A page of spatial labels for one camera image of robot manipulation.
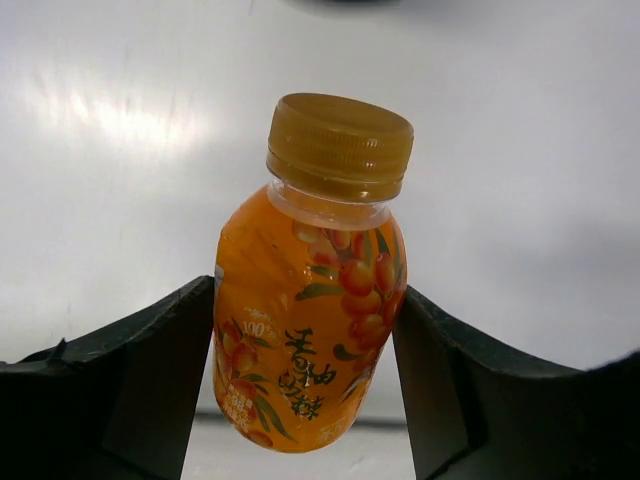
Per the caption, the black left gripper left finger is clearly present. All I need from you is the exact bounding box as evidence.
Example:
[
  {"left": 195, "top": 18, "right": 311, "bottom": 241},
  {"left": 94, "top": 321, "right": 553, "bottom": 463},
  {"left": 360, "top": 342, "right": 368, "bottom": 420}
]
[{"left": 1, "top": 276, "right": 214, "bottom": 479}]

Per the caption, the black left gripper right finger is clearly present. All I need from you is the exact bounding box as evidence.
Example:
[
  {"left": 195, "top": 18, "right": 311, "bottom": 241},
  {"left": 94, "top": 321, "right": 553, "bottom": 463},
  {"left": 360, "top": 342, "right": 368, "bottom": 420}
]
[{"left": 393, "top": 289, "right": 639, "bottom": 479}]

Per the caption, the dark bin with gold rim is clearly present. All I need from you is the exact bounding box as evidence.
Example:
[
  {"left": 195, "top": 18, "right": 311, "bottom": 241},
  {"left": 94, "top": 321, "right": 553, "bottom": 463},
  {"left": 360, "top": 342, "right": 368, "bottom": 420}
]
[{"left": 319, "top": 0, "right": 400, "bottom": 8}]

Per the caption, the small orange juice bottle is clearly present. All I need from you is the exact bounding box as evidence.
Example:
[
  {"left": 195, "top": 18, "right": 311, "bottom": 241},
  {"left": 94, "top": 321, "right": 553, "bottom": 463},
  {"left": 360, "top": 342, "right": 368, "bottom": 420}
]
[{"left": 213, "top": 93, "right": 414, "bottom": 453}]

